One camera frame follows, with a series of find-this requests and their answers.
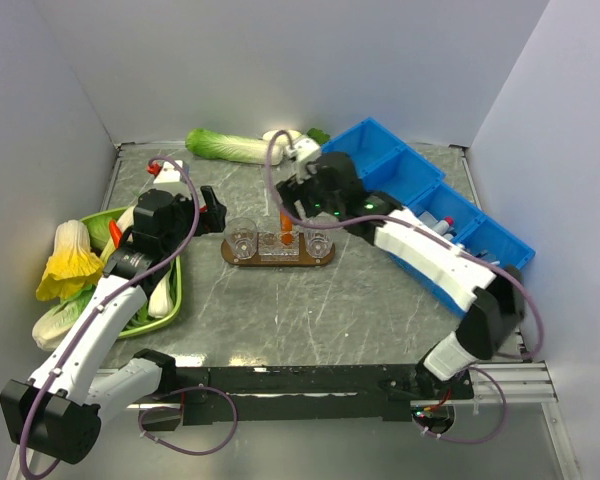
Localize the orange toothpaste tube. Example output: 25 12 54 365
279 213 293 245

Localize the clear plastic cup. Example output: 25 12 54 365
304 228 333 259
224 218 258 260

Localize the clear acrylic toothbrush holder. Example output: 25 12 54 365
258 232 300 263

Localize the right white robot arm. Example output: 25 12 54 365
268 152 525 399

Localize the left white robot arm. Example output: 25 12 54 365
0 186 227 464

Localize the brown oval wooden tray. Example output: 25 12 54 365
220 233 336 268

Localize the large white toothpaste tube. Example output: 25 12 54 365
418 211 438 228

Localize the white corn cob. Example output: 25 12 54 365
100 206 134 263

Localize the orange carrot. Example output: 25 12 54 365
108 219 122 247

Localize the white radish with leaves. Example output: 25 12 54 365
262 127 331 146

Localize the green napa cabbage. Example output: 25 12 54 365
185 128 269 165

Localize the blue compartment bin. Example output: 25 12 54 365
322 118 534 316

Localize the green plastic basket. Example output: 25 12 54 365
81 206 182 339

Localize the bok choy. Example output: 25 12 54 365
147 265 175 320

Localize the yellow white cabbage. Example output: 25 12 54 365
35 220 104 301

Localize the pale green cabbage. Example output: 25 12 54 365
32 292 92 351

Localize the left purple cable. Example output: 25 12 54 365
17 155 239 480

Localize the purple cable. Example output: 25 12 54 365
17 155 239 480
266 129 546 446

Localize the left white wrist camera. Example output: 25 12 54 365
147 160 188 185

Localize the black base frame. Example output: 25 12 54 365
140 364 474 426

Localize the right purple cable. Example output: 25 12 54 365
266 129 546 446

